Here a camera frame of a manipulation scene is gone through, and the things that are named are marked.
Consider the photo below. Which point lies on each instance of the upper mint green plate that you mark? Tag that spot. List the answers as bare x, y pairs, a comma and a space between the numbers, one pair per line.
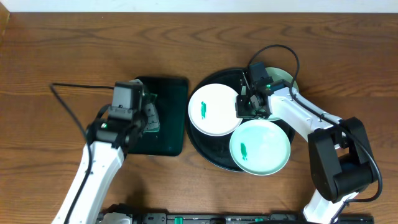
276, 74

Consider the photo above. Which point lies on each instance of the black rectangular tray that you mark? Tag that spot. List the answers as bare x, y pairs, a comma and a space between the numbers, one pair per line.
170, 103

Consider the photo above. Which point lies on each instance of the mint green plate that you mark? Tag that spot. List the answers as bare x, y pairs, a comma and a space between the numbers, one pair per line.
259, 147
276, 74

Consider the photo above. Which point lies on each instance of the white plate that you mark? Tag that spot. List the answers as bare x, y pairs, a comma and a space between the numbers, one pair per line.
212, 111

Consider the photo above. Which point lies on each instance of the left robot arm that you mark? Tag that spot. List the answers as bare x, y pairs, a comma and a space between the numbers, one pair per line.
109, 138

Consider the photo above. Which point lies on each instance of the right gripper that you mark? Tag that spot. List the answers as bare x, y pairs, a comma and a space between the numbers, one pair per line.
241, 112

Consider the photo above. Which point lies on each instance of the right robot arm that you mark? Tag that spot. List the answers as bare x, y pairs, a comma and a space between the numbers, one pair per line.
341, 160

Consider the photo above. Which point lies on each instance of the green scrub sponge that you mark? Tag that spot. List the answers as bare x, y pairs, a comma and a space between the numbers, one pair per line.
153, 121

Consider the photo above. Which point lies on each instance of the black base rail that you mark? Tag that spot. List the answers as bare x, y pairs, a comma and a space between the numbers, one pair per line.
122, 213

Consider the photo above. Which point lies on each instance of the lower mint green plate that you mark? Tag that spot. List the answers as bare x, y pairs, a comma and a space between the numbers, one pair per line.
259, 147

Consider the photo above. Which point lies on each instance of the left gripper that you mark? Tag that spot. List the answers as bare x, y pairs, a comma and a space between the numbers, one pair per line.
144, 112

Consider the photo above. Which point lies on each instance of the round black tray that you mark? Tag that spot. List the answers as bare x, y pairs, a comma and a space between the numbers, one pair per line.
216, 149

